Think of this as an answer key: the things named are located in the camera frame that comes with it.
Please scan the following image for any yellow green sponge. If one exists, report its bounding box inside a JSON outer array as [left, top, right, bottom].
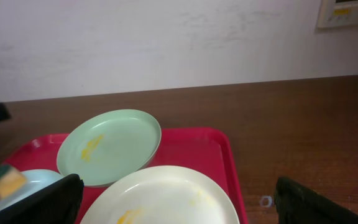
[[0, 164, 27, 199]]

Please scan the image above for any light blue plate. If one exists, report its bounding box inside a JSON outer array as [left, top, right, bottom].
[[0, 169, 63, 211]]

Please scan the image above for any white plate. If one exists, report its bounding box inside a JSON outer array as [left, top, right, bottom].
[[81, 166, 239, 224]]

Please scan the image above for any mint green plate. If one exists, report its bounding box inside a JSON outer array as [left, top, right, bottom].
[[57, 109, 162, 188]]

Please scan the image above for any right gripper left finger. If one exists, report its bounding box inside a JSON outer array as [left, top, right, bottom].
[[0, 174, 85, 224]]

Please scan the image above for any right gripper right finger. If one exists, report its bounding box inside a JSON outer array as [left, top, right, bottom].
[[274, 177, 358, 224]]

